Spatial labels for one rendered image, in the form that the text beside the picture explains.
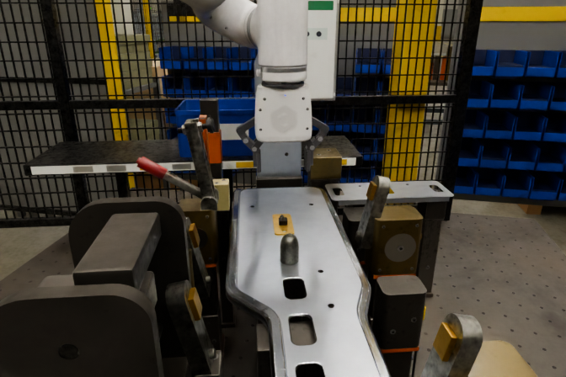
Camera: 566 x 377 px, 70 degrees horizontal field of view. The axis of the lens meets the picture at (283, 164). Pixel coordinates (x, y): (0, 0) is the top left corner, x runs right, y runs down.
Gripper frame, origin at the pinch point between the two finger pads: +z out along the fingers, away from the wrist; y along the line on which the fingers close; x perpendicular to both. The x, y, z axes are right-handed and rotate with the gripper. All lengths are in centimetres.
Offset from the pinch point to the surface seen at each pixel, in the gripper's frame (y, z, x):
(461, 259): 57, 43, 30
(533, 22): 142, -25, 140
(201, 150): -14.7, -3.9, -1.9
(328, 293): 5.0, 12.6, -22.1
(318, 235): 6.4, 12.6, -4.8
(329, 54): 19, -16, 54
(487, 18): 120, -27, 145
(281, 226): -0.4, 12.3, -1.5
